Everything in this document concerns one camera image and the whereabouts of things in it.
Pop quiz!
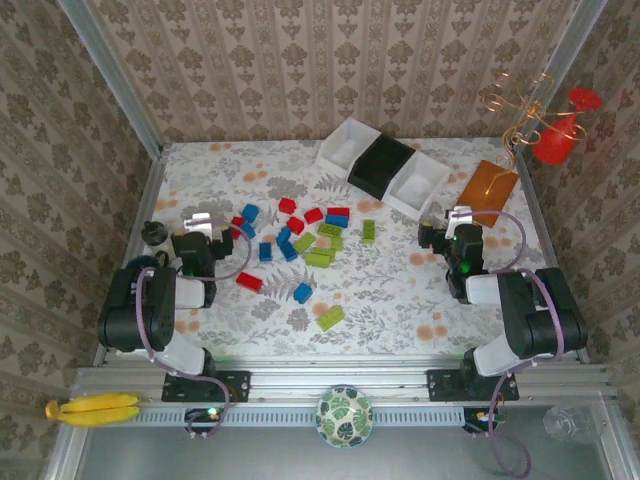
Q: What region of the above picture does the white plastic bin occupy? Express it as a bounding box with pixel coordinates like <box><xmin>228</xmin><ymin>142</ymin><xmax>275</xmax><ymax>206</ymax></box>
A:
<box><xmin>316</xmin><ymin>118</ymin><xmax>381</xmax><ymax>180</ymax></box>
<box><xmin>382</xmin><ymin>151</ymin><xmax>453</xmax><ymax>222</ymax></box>

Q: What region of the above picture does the black plastic bin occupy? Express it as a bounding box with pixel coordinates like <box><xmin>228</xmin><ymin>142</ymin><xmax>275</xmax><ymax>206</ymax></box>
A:
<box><xmin>346</xmin><ymin>132</ymin><xmax>417</xmax><ymax>201</ymax></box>

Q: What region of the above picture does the small black knob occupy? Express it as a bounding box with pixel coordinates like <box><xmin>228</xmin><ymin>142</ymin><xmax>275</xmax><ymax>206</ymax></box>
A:
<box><xmin>141</xmin><ymin>219</ymin><xmax>168</xmax><ymax>247</ymax></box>

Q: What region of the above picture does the dark blue mug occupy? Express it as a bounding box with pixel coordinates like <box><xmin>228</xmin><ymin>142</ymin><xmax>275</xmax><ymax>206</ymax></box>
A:
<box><xmin>123</xmin><ymin>253</ymin><xmax>174</xmax><ymax>274</ymax></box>

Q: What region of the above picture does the red plastic goblet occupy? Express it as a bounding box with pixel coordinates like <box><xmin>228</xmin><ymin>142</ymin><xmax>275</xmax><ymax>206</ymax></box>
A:
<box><xmin>532</xmin><ymin>88</ymin><xmax>604</xmax><ymax>166</ymax></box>

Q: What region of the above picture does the small black controller board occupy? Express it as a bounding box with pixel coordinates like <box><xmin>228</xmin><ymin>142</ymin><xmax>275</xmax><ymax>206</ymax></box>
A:
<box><xmin>463</xmin><ymin>407</ymin><xmax>501</xmax><ymax>435</ymax></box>
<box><xmin>184</xmin><ymin>407</ymin><xmax>225</xmax><ymax>435</ymax></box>

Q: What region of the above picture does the yellow banana bunch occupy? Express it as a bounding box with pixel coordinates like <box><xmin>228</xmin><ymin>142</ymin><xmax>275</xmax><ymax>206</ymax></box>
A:
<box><xmin>44</xmin><ymin>393</ymin><xmax>142</xmax><ymax>428</ymax></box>

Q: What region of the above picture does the leaf pattern bowl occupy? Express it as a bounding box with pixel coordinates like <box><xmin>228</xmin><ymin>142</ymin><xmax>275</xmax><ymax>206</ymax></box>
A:
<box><xmin>314</xmin><ymin>383</ymin><xmax>374</xmax><ymax>449</ymax></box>

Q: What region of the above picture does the clear drinking glass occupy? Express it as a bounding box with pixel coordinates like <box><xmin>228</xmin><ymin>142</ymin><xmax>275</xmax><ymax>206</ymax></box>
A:
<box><xmin>543</xmin><ymin>404</ymin><xmax>599</xmax><ymax>445</ymax></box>

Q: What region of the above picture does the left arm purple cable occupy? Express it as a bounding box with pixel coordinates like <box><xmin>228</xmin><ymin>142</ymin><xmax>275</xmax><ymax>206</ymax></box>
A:
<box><xmin>135</xmin><ymin>225</ymin><xmax>254</xmax><ymax>441</ymax></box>

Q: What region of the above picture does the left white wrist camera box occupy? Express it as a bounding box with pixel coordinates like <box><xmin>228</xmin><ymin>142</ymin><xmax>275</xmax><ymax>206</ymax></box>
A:
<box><xmin>183</xmin><ymin>213</ymin><xmax>215</xmax><ymax>235</ymax></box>

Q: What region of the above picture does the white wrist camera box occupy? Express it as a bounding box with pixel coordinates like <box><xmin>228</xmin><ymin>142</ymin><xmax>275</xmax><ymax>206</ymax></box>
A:
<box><xmin>444</xmin><ymin>206</ymin><xmax>474</xmax><ymax>237</ymax></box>
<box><xmin>183</xmin><ymin>213</ymin><xmax>215</xmax><ymax>235</ymax></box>

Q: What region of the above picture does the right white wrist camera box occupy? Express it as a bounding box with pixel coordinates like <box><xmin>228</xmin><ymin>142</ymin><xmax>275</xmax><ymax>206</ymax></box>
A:
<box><xmin>444</xmin><ymin>206</ymin><xmax>474</xmax><ymax>237</ymax></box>

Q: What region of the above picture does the copper wire stand orange base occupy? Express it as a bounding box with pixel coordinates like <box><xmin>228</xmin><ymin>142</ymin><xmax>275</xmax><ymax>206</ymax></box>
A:
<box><xmin>454</xmin><ymin>71</ymin><xmax>587</xmax><ymax>229</ymax></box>

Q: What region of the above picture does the aluminium side rail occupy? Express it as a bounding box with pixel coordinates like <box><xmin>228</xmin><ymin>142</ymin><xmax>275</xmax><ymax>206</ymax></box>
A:
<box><xmin>92</xmin><ymin>147</ymin><xmax>169</xmax><ymax>366</ymax></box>
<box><xmin>514</xmin><ymin>149</ymin><xmax>592</xmax><ymax>365</ymax></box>

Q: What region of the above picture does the wide aluminium base rail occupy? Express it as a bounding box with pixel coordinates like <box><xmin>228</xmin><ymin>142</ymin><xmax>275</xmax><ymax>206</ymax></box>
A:
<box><xmin>74</xmin><ymin>357</ymin><xmax>614</xmax><ymax>401</ymax></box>

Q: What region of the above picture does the slotted grey cable duct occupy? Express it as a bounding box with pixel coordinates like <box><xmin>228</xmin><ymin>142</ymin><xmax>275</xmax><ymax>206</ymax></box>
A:
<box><xmin>134</xmin><ymin>403</ymin><xmax>466</xmax><ymax>429</ymax></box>

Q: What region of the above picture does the aluminium frame post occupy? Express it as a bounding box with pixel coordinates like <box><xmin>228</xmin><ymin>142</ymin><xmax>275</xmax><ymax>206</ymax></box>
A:
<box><xmin>513</xmin><ymin>0</ymin><xmax>610</xmax><ymax>156</ymax></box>
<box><xmin>55</xmin><ymin>0</ymin><xmax>165</xmax><ymax>157</ymax></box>

